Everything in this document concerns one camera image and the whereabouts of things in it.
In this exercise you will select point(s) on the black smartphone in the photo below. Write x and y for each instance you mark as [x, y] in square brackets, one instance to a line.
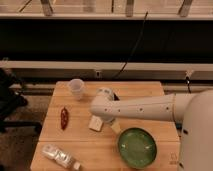
[116, 98]

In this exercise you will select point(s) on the green ceramic bowl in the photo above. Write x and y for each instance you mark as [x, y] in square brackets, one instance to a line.
[137, 148]

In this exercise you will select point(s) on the black office chair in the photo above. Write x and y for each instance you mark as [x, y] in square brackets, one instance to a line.
[9, 101]

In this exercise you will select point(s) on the white wall outlet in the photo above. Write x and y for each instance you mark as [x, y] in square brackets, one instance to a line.
[98, 74]

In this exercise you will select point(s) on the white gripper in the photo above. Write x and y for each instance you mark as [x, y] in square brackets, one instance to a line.
[115, 126]

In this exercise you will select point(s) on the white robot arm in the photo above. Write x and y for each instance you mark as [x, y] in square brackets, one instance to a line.
[194, 111]

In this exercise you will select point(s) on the clear plastic cup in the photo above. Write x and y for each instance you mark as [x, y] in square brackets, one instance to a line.
[76, 87]

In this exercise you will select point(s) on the red chili pepper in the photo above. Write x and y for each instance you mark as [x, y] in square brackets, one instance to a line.
[64, 118]

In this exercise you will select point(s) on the clear plastic bottle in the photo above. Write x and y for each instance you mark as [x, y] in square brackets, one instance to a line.
[64, 159]

